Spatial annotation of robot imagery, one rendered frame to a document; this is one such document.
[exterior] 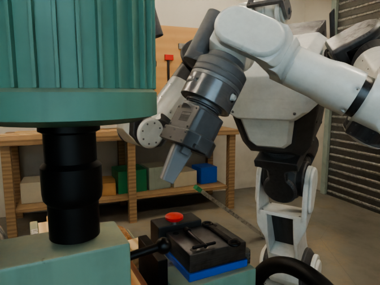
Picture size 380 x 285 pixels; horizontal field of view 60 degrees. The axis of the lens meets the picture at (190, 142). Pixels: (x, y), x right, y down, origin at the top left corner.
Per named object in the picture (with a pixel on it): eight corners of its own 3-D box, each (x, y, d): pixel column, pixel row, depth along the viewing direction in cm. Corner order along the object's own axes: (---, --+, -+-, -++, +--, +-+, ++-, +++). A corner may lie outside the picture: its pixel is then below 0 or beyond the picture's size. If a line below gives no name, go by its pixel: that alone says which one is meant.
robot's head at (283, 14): (260, 16, 83) (251, -9, 78) (294, 12, 79) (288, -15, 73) (254, 35, 81) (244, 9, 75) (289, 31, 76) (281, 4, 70)
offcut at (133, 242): (150, 264, 62) (149, 245, 62) (133, 270, 61) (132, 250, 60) (140, 255, 66) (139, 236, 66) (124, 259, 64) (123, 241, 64)
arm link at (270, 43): (211, 57, 59) (280, 90, 56) (206, 31, 50) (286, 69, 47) (229, 27, 59) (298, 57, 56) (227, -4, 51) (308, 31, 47)
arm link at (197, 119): (227, 167, 50) (260, 98, 51) (176, 139, 46) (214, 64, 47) (189, 153, 61) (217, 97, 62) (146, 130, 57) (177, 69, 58)
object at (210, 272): (247, 266, 50) (248, 232, 50) (182, 284, 45) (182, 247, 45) (205, 233, 62) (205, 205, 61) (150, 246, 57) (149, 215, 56)
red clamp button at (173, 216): (186, 221, 54) (186, 215, 54) (169, 224, 52) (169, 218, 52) (178, 215, 56) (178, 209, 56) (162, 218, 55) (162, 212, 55)
